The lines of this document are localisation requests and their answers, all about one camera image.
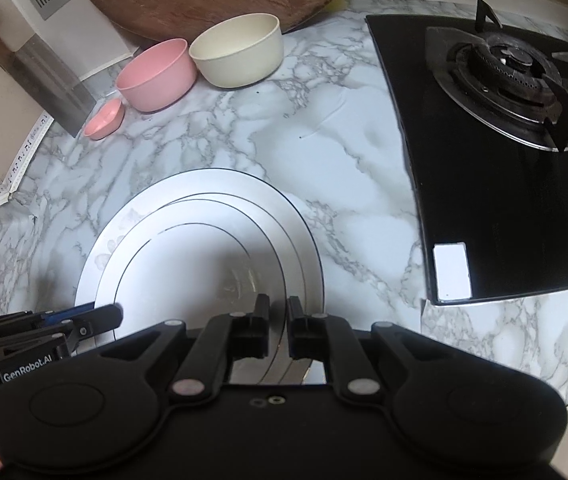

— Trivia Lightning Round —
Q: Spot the gas burner with steel ring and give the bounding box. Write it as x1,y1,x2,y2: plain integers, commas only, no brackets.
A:
425,27,568,152

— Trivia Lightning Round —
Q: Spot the smaller white plate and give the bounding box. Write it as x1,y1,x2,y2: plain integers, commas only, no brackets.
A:
110,192,291,361

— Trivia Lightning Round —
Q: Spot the small pink heart-shaped dish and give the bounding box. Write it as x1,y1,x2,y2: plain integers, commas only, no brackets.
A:
83,98,126,141

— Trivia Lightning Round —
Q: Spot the cleaver with wooden handle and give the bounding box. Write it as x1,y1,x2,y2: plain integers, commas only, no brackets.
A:
0,15,97,138

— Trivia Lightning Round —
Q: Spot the pink bowl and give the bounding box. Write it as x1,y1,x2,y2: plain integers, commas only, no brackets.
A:
115,38,198,112

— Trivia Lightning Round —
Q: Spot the black glass gas stove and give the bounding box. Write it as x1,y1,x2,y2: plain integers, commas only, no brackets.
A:
365,12,568,306

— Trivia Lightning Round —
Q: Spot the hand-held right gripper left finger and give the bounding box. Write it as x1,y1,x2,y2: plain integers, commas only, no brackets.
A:
100,294,270,403

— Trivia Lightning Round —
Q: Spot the black pan support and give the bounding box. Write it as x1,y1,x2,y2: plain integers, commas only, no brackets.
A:
474,0,568,153

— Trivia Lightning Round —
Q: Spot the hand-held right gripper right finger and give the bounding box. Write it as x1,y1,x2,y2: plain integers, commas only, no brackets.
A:
288,296,459,404

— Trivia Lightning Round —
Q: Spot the cream bowl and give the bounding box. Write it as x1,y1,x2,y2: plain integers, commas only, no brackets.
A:
188,13,285,89

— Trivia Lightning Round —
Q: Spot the white patterned trim strip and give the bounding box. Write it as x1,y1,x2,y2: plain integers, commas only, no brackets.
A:
0,112,55,211

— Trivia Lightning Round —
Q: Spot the large white plate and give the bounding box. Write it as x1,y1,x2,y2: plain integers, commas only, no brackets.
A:
74,167,326,386

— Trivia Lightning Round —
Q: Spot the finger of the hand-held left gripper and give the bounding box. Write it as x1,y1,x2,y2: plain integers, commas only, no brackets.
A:
0,321,92,356
0,303,125,341

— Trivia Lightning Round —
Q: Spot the white sticker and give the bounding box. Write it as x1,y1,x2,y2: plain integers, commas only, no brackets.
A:
433,242,473,303

